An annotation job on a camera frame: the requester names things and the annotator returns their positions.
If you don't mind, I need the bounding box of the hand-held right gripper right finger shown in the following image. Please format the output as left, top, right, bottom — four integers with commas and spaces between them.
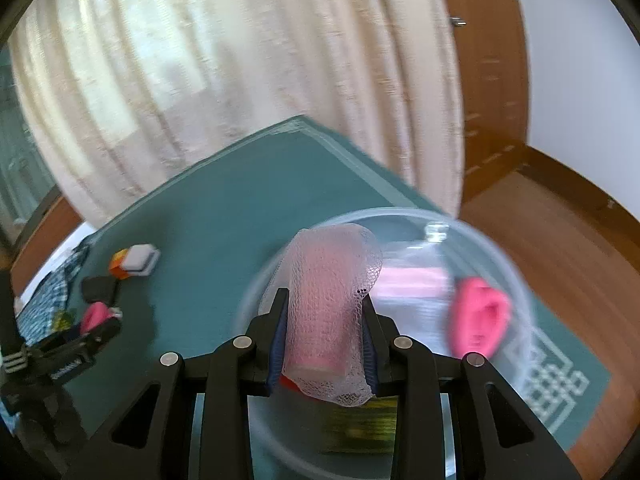
361, 294, 586, 480

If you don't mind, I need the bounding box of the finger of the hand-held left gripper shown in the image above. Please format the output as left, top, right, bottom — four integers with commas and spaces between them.
80, 316, 124, 355

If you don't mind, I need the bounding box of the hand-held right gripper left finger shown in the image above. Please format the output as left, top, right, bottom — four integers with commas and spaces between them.
64, 287, 291, 480

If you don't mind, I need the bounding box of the dark pink foam piece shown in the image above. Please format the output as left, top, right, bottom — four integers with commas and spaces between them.
80, 301, 113, 336

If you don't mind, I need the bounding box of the green and yellow carton box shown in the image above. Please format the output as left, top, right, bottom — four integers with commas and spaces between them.
320, 395, 401, 456
52, 310, 81, 333

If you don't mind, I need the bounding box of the black cylindrical object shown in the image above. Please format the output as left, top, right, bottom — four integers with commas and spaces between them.
81, 276, 118, 303

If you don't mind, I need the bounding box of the small mesh bag pink roller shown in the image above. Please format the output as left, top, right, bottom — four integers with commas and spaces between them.
280, 223, 385, 407

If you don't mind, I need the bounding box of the orange toy block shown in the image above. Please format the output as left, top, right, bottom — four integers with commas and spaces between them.
109, 250, 132, 280

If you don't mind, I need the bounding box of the white rectangular box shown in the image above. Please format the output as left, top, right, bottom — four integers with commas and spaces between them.
124, 244, 161, 276

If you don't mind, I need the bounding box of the clear plastic container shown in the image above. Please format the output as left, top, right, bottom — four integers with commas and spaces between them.
235, 206, 538, 480

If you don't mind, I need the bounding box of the pink twisted foam roller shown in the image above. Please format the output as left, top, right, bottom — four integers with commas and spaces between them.
447, 277, 512, 361

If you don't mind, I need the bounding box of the blue plaid cloth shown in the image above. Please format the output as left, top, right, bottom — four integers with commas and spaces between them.
15, 245, 91, 346

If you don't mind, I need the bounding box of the green table mat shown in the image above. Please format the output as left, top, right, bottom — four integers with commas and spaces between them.
10, 115, 613, 480

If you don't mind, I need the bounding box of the wooden framed window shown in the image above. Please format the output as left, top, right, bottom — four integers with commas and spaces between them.
0, 45, 83, 271

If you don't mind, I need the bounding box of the wooden door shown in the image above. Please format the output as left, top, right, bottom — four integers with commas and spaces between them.
430, 0, 531, 206

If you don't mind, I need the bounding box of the cream patterned curtain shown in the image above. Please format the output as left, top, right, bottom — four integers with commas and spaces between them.
10, 0, 466, 231

